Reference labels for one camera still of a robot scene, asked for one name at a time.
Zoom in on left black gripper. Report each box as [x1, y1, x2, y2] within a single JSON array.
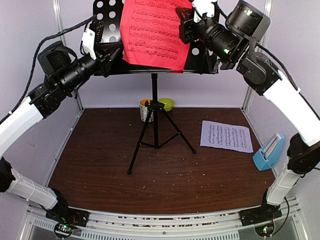
[[57, 41, 124, 92]]

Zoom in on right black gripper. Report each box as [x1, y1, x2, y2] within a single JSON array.
[[175, 4, 243, 64]]

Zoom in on red sheet music paper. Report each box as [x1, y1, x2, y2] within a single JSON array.
[[120, 0, 192, 71]]

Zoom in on black music stand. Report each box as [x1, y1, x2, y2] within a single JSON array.
[[93, 0, 220, 175]]

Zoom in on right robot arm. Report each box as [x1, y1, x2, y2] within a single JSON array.
[[175, 0, 320, 221]]

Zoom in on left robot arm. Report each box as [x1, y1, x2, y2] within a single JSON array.
[[0, 15, 123, 222]]

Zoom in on white floral mug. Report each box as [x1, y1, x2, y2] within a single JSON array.
[[139, 98, 152, 122]]

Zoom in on green bowl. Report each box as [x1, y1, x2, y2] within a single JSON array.
[[158, 97, 175, 112]]

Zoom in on white sheet music paper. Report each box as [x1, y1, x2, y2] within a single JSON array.
[[200, 120, 254, 153]]

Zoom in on blue metronome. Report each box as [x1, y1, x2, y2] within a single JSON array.
[[252, 132, 285, 171]]

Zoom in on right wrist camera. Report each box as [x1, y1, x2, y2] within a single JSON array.
[[191, 0, 218, 23]]

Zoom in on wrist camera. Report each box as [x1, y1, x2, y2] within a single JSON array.
[[191, 0, 218, 23], [80, 20, 104, 60]]

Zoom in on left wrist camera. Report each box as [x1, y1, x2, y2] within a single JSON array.
[[80, 20, 104, 60]]

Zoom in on left aluminium frame post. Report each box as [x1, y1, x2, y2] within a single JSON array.
[[52, 0, 84, 112]]

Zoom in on aluminium frame post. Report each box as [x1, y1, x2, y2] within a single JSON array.
[[242, 0, 275, 114], [52, 0, 84, 112]]

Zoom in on right aluminium frame post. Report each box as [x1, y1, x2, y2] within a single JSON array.
[[242, 0, 275, 114]]

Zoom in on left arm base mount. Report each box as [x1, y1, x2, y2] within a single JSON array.
[[45, 208, 90, 239]]

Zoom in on front aluminium rail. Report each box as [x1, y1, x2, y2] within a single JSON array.
[[19, 206, 308, 240]]

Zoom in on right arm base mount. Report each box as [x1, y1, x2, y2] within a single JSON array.
[[239, 207, 282, 238]]

